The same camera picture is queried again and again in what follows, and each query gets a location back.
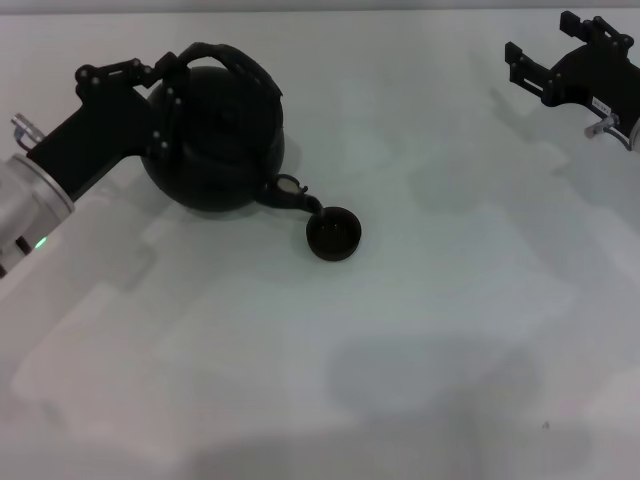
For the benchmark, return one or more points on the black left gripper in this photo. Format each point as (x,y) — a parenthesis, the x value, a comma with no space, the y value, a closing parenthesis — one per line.
(100,135)

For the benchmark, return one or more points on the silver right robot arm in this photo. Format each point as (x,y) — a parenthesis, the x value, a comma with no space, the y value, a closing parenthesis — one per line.
(636,136)

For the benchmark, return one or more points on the small dark brown teacup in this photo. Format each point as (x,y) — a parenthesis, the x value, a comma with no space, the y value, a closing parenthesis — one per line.
(333,237)

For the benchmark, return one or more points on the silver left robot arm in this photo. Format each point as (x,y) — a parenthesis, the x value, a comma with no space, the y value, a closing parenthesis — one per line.
(25,210)

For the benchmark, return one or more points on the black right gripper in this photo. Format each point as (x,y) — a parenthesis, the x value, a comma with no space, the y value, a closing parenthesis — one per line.
(597,75)

